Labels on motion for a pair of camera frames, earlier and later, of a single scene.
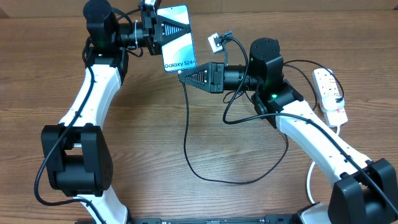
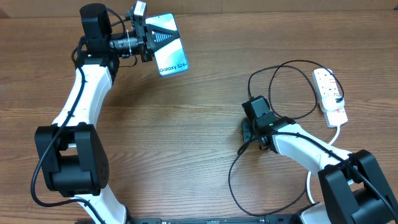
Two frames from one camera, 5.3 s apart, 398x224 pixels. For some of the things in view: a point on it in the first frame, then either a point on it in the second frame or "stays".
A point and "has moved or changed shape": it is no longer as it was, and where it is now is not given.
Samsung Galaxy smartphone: x=178 y=54 has moved or changed shape
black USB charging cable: x=250 y=180 → x=282 y=65
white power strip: x=326 y=84 stays
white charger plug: x=331 y=102 stays
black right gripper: x=214 y=82 → x=247 y=127
